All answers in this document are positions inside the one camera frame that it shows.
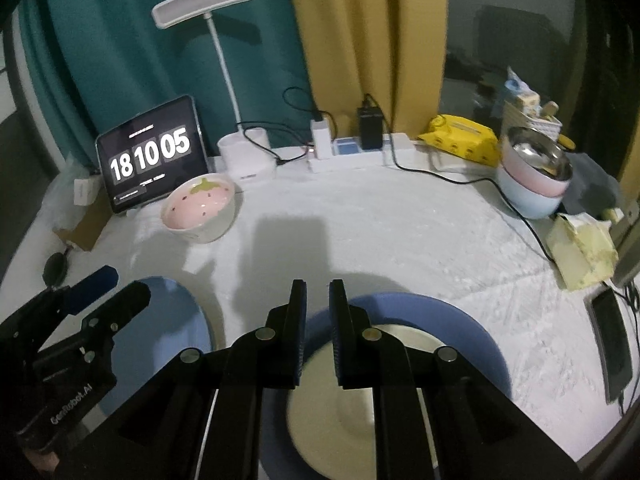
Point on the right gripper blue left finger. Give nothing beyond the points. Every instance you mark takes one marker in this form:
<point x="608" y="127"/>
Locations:
<point x="288" y="322"/>

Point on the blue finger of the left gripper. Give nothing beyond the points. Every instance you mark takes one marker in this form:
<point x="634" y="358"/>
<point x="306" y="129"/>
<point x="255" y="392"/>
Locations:
<point x="112" y="316"/>
<point x="95" y="282"/>

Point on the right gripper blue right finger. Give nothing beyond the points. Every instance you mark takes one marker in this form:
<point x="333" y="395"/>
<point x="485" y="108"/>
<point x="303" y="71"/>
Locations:
<point x="348" y="323"/>

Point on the light blue plate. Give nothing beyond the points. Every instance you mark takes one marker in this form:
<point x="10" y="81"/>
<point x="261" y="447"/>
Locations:
<point x="172" y="322"/>

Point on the cream bowl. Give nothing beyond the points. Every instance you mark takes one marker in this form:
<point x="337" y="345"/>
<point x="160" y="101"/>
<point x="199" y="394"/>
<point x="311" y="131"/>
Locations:
<point x="330" y="427"/>

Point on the large dark blue bowl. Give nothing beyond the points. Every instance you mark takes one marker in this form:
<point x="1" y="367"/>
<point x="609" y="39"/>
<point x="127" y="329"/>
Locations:
<point x="279" y="458"/>

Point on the pink strawberry bowl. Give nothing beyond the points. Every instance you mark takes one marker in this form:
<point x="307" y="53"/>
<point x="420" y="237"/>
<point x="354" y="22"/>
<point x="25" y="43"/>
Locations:
<point x="200" y="210"/>

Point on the cardboard box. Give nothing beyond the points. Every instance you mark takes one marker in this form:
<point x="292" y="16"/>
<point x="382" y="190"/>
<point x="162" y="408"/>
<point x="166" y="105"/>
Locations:
<point x="85" y="235"/>

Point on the small white box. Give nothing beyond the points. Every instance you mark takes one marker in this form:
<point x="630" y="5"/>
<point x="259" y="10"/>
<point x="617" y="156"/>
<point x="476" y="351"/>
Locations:
<point x="86" y="190"/>

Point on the white textured tablecloth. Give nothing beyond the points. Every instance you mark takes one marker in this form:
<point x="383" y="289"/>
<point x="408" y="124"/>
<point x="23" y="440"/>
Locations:
<point x="382" y="229"/>

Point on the tablet showing clock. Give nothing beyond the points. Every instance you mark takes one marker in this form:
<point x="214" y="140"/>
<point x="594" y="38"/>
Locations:
<point x="148" y="156"/>

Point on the white power strip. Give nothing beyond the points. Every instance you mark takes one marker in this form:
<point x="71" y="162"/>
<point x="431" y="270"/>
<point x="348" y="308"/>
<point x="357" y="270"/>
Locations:
<point x="347" y="154"/>

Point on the white charger adapter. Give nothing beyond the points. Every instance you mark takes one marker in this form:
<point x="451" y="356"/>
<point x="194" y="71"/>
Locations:
<point x="321" y="138"/>

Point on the black charger adapter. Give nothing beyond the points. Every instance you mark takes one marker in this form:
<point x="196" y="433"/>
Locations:
<point x="370" y="122"/>

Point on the light blue bowl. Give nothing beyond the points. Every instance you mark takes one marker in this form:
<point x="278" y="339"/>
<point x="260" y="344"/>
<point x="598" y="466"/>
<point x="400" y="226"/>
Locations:
<point x="529" y="204"/>

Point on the yellow wipes packet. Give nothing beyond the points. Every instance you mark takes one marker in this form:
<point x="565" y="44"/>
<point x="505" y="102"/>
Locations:
<point x="463" y="138"/>

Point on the yellow tissue pack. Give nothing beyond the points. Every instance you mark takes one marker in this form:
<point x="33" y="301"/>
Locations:
<point x="582" y="249"/>

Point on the pink steel-lined bowl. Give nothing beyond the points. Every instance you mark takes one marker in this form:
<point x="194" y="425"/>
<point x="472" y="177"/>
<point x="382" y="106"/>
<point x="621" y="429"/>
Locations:
<point x="535" y="161"/>

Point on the black smartphone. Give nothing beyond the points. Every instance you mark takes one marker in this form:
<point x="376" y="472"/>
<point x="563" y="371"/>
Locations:
<point x="612" y="341"/>

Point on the teal curtain left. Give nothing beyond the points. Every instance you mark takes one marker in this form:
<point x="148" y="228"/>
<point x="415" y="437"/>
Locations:
<point x="96" y="63"/>

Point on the grey folded cloth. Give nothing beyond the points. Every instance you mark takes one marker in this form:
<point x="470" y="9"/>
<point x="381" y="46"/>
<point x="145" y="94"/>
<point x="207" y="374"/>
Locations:
<point x="592" y="189"/>

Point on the white storage basket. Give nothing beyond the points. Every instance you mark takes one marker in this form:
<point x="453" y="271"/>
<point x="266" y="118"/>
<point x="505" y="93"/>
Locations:
<point x="521" y="108"/>

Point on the steel thermos flask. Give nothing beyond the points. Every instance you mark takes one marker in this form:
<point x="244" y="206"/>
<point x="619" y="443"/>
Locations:
<point x="627" y="267"/>

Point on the yellow curtain left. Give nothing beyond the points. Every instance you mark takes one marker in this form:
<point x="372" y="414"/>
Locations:
<point x="394" y="50"/>

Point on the yellow curtain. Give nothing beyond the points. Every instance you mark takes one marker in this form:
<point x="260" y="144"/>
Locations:
<point x="394" y="50"/>
<point x="629" y="176"/>

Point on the yellow curtain right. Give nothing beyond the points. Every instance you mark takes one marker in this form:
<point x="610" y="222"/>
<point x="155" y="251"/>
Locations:
<point x="629" y="176"/>

